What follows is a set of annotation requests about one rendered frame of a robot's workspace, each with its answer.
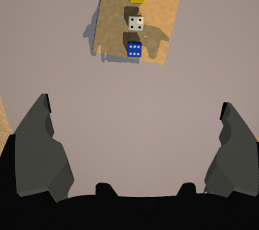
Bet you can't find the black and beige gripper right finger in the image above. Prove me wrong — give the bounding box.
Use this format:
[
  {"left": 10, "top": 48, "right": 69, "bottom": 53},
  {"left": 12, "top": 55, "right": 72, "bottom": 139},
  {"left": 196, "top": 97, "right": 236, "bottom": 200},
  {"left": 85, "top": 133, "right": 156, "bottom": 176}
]
[{"left": 203, "top": 102, "right": 259, "bottom": 230}]

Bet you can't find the blue die with white pips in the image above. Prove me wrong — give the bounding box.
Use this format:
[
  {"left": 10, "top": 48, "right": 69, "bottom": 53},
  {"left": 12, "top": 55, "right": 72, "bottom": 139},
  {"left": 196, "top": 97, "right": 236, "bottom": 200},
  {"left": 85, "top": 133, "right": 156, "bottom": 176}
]
[{"left": 127, "top": 41, "right": 142, "bottom": 58}]

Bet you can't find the tan mat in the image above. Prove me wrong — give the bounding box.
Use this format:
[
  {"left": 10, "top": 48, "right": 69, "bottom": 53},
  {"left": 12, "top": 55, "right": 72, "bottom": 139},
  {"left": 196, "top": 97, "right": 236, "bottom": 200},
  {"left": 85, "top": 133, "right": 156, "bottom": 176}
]
[{"left": 93, "top": 0, "right": 179, "bottom": 65}]

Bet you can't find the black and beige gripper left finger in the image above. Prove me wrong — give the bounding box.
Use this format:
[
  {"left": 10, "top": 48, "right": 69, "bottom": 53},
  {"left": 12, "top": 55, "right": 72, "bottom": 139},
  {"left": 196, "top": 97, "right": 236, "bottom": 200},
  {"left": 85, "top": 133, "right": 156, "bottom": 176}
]
[{"left": 0, "top": 93, "right": 74, "bottom": 230}]

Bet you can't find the grey die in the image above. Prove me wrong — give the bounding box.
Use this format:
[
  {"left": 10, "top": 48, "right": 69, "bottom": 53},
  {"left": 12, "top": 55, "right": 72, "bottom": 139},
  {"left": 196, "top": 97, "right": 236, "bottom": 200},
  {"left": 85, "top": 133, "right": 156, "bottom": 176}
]
[{"left": 128, "top": 16, "right": 144, "bottom": 31}]

